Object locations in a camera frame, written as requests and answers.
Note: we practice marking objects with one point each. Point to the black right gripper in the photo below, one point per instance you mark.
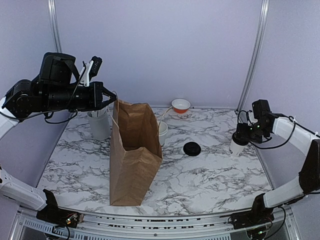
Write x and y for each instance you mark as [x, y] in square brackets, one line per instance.
[241, 127]

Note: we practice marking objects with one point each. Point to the right corner aluminium post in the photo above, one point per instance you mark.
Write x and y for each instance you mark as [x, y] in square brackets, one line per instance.
[261, 28]

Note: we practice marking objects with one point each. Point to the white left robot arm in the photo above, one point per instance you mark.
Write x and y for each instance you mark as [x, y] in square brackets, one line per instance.
[58, 86]

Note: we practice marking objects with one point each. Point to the orange white bowl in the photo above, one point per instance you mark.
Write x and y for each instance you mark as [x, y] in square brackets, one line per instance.
[180, 105]

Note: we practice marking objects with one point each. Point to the black coffee cup lid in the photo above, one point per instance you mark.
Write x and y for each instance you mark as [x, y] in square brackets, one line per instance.
[238, 139]

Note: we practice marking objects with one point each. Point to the brown paper bag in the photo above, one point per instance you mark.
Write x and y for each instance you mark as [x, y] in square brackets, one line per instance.
[135, 153]

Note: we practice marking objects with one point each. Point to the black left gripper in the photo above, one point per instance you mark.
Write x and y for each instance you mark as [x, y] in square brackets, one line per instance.
[97, 88]

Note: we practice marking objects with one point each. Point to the single white paper cup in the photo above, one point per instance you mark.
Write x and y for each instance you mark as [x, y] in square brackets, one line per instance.
[236, 149]

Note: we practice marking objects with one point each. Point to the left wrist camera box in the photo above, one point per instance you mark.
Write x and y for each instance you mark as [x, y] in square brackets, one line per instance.
[89, 70]

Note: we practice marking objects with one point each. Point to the white paper cups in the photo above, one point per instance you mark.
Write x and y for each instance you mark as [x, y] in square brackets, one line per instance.
[162, 130]

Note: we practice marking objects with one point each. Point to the white container with sachets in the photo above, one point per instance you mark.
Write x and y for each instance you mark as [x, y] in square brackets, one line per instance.
[99, 124]

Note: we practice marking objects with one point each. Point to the left corner aluminium post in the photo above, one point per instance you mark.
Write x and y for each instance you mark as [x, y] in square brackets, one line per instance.
[54, 25]

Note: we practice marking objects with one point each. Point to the corner aluminium post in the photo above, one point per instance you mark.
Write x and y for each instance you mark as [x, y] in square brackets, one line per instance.
[261, 28]
[54, 25]

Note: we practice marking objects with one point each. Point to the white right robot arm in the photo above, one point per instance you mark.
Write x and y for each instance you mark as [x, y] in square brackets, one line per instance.
[299, 147]

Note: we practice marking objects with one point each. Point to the front aluminium rail frame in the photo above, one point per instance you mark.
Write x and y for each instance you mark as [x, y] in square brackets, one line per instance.
[103, 226]

